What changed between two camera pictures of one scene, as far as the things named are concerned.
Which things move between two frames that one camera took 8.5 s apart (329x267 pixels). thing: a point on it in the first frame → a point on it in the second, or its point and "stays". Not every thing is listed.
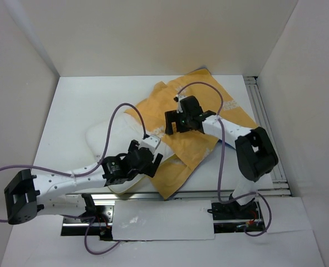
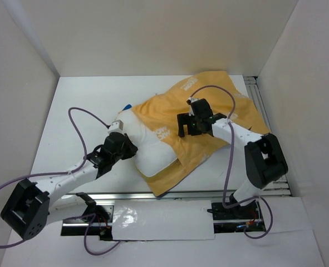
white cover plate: (162, 219) stays
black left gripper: (154, 166) → (131, 148)
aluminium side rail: (278, 186) stays
